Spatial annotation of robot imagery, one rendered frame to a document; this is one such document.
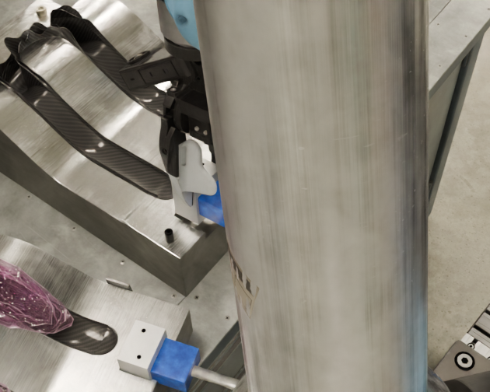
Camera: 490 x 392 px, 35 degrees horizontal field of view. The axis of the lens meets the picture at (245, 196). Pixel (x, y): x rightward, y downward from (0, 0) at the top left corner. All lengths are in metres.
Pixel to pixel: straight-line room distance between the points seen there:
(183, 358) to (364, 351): 0.55
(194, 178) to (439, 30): 0.60
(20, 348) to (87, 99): 0.35
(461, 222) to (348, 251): 1.77
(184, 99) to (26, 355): 0.33
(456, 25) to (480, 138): 0.96
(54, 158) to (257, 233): 0.73
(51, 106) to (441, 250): 1.21
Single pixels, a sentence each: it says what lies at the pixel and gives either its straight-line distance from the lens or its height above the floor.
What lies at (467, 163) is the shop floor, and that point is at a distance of 2.19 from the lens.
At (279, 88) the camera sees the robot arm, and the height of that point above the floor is 1.46.
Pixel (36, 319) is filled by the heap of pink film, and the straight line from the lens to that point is 0.89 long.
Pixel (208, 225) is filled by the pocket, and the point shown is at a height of 0.86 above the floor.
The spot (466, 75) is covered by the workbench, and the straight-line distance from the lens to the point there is 1.63.
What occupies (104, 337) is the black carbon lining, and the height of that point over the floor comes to 0.85.
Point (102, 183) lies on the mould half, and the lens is 0.98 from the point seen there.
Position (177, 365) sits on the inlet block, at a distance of 0.86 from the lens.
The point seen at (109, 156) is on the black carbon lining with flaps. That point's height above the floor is 0.88.
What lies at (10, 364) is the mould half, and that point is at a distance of 0.89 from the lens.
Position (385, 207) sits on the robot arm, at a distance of 0.29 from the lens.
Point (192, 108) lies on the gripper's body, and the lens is 0.77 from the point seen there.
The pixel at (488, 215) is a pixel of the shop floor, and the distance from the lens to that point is 2.10.
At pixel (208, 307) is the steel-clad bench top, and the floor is 0.80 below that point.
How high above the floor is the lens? 1.64
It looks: 53 degrees down
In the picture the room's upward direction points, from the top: 2 degrees counter-clockwise
